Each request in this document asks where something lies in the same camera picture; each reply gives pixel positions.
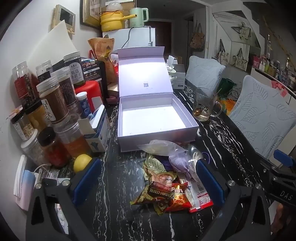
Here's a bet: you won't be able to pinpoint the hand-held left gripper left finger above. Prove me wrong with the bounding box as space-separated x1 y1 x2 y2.
25 158 103 241

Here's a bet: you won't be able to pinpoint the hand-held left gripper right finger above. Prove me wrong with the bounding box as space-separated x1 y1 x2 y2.
195 159 271 241

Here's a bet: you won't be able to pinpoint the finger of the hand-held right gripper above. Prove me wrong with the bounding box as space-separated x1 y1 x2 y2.
259 149 296 180

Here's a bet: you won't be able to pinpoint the red white snack packet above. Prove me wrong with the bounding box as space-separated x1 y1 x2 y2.
183 174 214 214

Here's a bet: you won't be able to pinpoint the small dark red packet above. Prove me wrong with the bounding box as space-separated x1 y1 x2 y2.
165 182 193 212

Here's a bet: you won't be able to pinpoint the lilac soft pouch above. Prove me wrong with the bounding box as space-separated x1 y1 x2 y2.
168 144 204 183

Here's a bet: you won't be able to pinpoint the dark brown snack packet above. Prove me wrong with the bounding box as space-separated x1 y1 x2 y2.
130 171 176 216

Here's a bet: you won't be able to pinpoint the green gold snack packet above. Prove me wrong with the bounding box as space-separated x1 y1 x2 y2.
142 154 173 181

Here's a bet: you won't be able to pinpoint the clear bag of white pieces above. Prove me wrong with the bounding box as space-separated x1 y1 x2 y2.
137 140 185 158

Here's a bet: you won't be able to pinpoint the lilac gift box with lid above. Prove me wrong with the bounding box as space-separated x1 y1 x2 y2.
116 46 200 153

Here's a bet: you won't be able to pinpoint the yellow lemon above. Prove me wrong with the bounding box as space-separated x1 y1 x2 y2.
73 154 93 173

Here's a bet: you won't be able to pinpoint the clear jar of orange contents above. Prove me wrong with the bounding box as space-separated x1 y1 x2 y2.
55 122 92 158

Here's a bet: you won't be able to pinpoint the black lid jar red contents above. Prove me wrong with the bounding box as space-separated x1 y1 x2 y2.
37 127 70 168

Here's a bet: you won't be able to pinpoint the white blue carton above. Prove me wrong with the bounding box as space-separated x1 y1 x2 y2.
77 104 111 153

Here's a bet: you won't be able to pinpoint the clear jar of pale contents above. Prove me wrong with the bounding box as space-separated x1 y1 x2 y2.
21 130 47 166

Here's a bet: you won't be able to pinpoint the pastel pink blue device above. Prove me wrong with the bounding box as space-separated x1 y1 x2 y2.
14 154 38 211

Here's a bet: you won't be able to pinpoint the pink paper piece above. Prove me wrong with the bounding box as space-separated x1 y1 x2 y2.
272 80 288 96

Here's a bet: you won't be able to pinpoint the blue tube with white cap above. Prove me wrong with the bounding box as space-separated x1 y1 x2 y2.
76 91 93 118

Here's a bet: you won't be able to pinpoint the glass mug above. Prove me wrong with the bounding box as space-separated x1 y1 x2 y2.
193 88 223 122

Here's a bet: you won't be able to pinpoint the orange bag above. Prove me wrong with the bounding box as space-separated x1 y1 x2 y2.
220 97 238 116

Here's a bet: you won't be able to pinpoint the black lid amber jar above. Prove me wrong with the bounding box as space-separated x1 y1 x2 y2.
24 100 50 132

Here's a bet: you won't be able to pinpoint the small black lid jar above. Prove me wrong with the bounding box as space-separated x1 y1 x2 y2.
10 111 35 141

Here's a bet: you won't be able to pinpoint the red canister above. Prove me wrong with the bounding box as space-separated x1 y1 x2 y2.
74 81 103 114

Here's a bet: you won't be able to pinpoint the green bag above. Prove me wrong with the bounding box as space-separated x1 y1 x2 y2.
218 78 237 98

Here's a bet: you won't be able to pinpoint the white printed tote bag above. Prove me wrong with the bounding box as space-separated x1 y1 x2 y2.
232 47 250 71
216 39 230 65

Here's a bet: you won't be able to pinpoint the black printed pouch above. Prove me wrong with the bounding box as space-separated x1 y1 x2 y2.
81 58 108 93

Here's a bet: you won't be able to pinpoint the silver grey box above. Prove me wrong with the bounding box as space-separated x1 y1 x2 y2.
172 64 186 90

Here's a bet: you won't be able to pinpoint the clear jar with black label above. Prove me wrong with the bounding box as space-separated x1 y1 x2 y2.
36 60 53 84

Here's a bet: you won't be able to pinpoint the clear jar with red label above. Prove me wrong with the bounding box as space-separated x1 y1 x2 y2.
12 61 35 102

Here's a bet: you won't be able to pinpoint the white dog figurine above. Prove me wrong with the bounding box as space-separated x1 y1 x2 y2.
165 56 177 84

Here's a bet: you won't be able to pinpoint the brown paper snack bag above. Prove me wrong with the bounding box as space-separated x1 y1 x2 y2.
88 37 119 85

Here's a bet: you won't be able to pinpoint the white board sheet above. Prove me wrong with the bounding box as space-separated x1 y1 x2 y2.
28 20 79 77

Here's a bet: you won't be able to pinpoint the floral tote bag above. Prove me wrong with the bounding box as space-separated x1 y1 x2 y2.
190 22 206 51

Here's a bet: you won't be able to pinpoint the white fridge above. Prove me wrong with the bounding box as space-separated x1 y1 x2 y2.
102 27 156 55

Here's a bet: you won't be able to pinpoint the yellow pot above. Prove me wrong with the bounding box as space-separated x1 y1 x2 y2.
100 10 136 32

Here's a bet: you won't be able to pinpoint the pale green kettle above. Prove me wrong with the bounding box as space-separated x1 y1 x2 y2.
129 7 149 29

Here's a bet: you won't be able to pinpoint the white cable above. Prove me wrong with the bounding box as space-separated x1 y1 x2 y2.
32 163 51 183

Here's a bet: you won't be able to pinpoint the black cable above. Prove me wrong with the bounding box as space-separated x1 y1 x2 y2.
120 27 139 48

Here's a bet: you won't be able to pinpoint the wall intercom panel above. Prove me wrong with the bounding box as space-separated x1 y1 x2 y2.
51 5 76 35

